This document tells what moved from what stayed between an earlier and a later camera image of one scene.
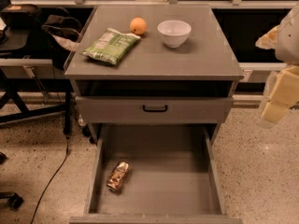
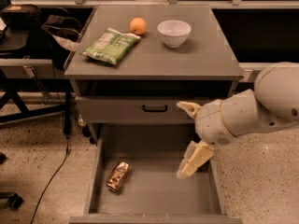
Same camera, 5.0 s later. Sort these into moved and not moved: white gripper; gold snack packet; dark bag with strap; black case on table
Moved: white gripper
Not moved: black case on table; dark bag with strap; gold snack packet
